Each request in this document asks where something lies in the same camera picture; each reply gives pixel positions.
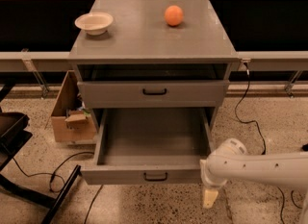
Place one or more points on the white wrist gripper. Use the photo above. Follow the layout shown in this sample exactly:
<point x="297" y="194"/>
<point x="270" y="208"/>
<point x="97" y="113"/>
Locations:
<point x="212" y="179"/>

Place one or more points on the grey drawer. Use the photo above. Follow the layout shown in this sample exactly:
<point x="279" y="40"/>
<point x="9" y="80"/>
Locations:
<point x="152" y="94"/>
<point x="149" y="146"/>

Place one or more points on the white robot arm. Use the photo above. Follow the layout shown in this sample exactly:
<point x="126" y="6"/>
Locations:
<point x="231" y="160"/>

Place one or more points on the grey top drawer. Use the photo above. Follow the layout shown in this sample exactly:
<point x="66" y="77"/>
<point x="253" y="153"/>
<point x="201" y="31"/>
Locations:
<point x="152" y="94"/>

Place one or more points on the grey drawer cabinet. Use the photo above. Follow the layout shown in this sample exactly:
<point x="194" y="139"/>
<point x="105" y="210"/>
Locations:
<point x="140" y="46"/>

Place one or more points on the brown cardboard box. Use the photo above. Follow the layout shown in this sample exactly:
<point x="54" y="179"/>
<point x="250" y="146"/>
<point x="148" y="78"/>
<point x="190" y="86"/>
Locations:
<point x="70" y="121"/>

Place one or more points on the orange fruit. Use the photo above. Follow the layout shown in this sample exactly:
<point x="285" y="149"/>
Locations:
<point x="173" y="15"/>

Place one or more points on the white paper bowl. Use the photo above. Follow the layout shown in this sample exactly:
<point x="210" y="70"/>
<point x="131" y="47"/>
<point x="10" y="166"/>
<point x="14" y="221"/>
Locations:
<point x="94" y="23"/>

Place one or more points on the black metal stand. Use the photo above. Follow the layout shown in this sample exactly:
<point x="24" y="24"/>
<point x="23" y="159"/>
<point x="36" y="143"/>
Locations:
<point x="42" y="164"/>

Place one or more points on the grey metal railing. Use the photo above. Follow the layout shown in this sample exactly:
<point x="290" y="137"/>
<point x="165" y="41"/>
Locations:
<point x="35" y="58"/>

